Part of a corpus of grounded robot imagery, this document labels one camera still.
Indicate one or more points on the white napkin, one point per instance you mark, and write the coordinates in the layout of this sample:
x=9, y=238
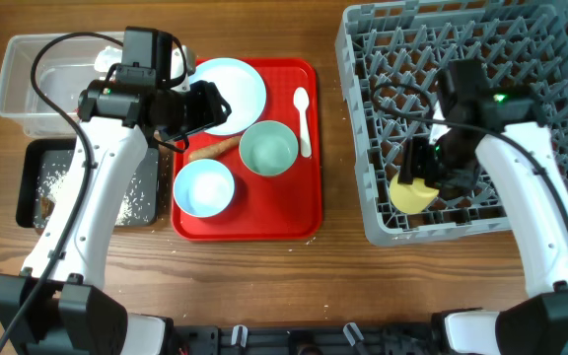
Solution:
x=106, y=58

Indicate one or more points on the dark brown food scrap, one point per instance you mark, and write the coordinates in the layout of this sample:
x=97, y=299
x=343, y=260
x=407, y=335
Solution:
x=46, y=207

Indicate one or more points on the white plastic spoon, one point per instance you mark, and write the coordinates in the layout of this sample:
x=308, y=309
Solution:
x=301, y=101

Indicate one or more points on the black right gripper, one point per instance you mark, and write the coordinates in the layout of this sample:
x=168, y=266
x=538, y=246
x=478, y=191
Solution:
x=413, y=165

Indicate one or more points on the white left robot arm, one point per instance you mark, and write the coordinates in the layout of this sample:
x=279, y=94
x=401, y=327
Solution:
x=57, y=303

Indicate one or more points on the green bowl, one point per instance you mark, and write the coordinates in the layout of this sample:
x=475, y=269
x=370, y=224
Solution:
x=269, y=148

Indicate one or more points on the red serving tray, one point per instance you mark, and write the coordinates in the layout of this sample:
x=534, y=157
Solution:
x=269, y=208

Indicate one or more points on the large light blue plate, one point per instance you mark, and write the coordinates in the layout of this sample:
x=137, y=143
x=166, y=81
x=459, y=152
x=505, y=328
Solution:
x=240, y=86

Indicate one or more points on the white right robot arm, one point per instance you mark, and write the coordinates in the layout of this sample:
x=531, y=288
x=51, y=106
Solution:
x=503, y=133

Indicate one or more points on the small light blue bowl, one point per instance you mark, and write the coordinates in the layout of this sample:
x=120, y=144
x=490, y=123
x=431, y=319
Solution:
x=203, y=188

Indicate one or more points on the yellow plastic cup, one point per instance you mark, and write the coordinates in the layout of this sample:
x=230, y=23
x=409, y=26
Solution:
x=411, y=198

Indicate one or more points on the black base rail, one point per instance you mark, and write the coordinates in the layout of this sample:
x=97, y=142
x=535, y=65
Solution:
x=402, y=338

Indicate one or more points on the black waste tray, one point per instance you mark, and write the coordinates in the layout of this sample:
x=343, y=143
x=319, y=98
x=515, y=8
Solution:
x=30, y=171

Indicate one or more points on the grey dishwasher rack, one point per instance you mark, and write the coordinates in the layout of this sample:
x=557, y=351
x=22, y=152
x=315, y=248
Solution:
x=383, y=48

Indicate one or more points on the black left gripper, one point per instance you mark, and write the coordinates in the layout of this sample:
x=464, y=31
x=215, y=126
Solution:
x=208, y=112

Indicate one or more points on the cooked white rice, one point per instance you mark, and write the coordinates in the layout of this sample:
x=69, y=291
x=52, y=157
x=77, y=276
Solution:
x=139, y=203

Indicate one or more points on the clear plastic waste bin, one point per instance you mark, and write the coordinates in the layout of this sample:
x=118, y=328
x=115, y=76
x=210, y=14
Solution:
x=62, y=73

